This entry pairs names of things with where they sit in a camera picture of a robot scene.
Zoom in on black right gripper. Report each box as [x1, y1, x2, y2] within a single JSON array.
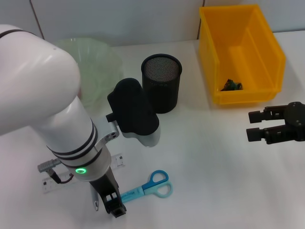
[[246, 101, 305, 145]]

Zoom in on pale green glass fruit bowl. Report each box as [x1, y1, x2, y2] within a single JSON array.
[[52, 37, 124, 109]]

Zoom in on transparent plastic ruler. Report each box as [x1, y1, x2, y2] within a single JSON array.
[[42, 153, 126, 194]]

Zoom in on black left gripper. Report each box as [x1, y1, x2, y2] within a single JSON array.
[[89, 167, 127, 219]]

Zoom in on black mesh pen holder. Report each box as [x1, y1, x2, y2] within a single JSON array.
[[141, 53, 183, 114]]

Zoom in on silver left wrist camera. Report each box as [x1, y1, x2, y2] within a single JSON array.
[[106, 77, 162, 148]]

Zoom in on yellow plastic bin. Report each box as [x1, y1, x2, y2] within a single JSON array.
[[199, 4, 286, 106]]

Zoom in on silver ballpoint pen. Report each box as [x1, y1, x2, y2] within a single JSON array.
[[91, 187, 100, 212]]

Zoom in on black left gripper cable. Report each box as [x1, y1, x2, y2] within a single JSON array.
[[37, 161, 77, 184]]

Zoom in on green plastic wrapper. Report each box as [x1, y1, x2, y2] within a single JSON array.
[[219, 78, 244, 92]]

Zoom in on blue capped scissors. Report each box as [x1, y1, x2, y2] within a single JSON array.
[[119, 169, 173, 204]]

